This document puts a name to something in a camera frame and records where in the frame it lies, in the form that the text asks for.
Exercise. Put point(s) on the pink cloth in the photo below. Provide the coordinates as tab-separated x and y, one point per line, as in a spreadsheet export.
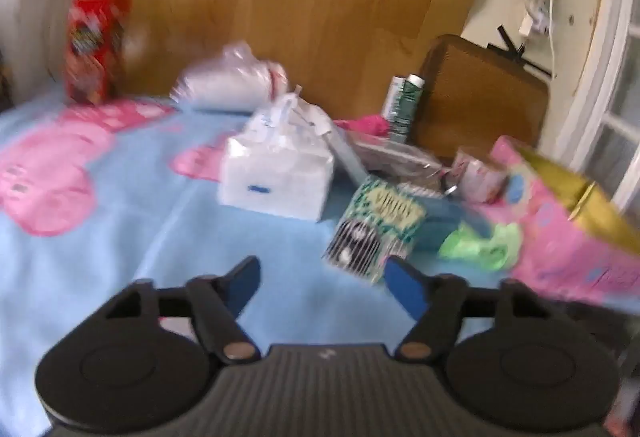
367	124

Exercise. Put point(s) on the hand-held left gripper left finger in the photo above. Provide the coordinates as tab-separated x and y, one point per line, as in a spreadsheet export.
244	282

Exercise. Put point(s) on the green tube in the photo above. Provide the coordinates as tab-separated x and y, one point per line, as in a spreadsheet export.
407	109

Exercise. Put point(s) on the white tissue pack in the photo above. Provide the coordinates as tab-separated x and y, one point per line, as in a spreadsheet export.
277	172

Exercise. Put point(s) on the green patterned packet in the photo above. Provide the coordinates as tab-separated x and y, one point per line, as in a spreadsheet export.
375	227

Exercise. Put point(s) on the blue cloth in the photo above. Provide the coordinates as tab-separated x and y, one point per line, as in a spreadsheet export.
442	222

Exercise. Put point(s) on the red snack bag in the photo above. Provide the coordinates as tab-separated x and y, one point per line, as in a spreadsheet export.
95	47

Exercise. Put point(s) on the white filled plastic bag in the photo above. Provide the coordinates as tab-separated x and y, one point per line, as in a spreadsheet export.
225	84

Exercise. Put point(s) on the wooden board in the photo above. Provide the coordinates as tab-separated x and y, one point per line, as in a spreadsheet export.
310	7

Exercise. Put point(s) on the black tape cross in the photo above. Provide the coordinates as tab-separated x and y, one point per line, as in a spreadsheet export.
520	52

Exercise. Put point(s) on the white tube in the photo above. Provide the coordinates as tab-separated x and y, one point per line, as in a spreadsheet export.
393	92

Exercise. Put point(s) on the blue printed blanket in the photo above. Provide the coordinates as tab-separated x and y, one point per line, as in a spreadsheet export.
150	237

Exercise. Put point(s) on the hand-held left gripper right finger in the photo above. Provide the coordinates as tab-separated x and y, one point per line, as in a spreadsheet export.
404	289

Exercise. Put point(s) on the pink white printed pack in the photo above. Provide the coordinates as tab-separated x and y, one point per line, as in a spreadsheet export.
475	174

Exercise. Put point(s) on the white window frame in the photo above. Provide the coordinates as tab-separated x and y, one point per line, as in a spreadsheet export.
600	82

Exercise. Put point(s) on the clear plastic package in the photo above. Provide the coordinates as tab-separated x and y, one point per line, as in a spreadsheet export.
385	157

